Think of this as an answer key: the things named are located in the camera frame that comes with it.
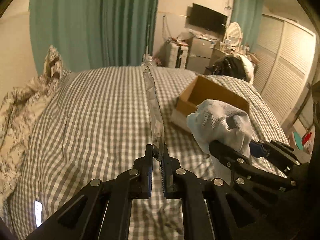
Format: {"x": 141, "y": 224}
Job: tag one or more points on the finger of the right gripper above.
{"x": 237, "y": 158}
{"x": 282, "y": 156}

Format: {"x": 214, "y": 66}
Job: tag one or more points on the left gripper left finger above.
{"x": 101, "y": 209}

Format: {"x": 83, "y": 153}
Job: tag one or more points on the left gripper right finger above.
{"x": 179, "y": 183}

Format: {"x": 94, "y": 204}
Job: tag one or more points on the white cloth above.
{"x": 225, "y": 124}

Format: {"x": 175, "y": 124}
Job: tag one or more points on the clear plastic bag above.
{"x": 156, "y": 121}

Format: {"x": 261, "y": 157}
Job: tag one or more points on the brown cardboard box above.
{"x": 203, "y": 91}

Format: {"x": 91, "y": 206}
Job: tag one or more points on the grey checkered bed sheet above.
{"x": 96, "y": 125}

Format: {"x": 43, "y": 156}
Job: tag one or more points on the black bag on chair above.
{"x": 227, "y": 66}

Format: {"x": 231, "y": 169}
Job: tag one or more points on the white garment on chair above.
{"x": 248, "y": 68}

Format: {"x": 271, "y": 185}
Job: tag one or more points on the white louvered wardrobe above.
{"x": 285, "y": 50}

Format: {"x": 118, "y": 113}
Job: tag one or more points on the grey mini fridge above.
{"x": 199, "y": 54}

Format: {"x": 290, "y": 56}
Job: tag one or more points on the round white vanity mirror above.
{"x": 234, "y": 34}

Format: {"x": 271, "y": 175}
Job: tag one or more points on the floral patterned blanket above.
{"x": 19, "y": 111}

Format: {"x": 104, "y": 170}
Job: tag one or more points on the green curtain by wardrobe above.
{"x": 248, "y": 14}

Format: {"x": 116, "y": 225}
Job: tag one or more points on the green curtain large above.
{"x": 91, "y": 34}

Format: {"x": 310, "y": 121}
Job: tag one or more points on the black wall television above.
{"x": 208, "y": 19}

